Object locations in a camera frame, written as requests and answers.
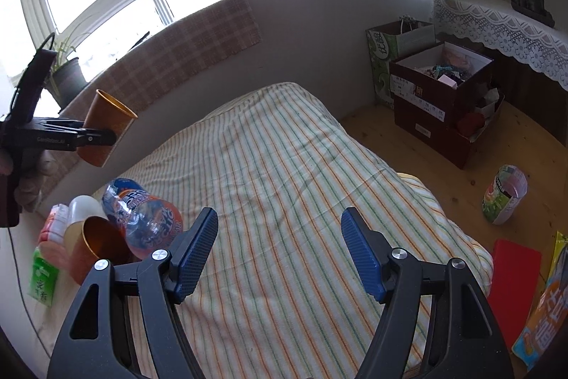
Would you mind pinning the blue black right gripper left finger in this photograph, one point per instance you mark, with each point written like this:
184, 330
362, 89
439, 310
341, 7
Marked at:
96, 340

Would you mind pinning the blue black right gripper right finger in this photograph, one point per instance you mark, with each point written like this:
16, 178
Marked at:
463, 339

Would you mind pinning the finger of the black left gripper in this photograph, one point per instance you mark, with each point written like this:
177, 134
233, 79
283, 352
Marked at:
94, 137

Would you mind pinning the orange paper cup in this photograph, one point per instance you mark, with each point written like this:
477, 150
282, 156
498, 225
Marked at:
91, 240
105, 112

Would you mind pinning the white yellow plastic cup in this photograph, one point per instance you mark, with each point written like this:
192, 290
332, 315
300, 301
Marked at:
83, 207

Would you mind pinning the red white noodle cup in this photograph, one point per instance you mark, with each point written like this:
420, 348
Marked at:
51, 244

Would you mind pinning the noodle cup on floor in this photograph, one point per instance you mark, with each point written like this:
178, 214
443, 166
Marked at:
504, 194

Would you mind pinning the potted spider plant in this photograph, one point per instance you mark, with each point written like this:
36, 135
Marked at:
65, 79

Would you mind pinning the plaid windowsill cloth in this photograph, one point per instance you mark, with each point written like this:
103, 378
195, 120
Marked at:
170, 58

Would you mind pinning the red flat packet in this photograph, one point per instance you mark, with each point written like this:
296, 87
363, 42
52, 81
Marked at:
515, 277

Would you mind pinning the green tea can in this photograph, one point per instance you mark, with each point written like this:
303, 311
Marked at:
43, 280

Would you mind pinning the blue orange Fanta bottle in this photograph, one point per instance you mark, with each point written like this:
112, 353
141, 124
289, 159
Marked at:
146, 222

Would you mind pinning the orange snack bag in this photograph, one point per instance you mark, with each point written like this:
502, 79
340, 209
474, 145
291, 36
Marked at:
550, 313

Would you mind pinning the black object on windowsill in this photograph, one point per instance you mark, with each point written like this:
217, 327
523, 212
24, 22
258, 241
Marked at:
144, 37

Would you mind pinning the striped bed sheet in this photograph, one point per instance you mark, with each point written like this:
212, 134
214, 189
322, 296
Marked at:
279, 296

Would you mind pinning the dark cardboard box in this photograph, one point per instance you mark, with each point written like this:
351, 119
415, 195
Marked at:
446, 96

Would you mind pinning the green white paper bag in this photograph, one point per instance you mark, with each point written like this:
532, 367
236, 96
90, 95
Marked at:
390, 42

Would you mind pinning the white lace cloth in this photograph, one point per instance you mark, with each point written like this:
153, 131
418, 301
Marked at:
496, 25

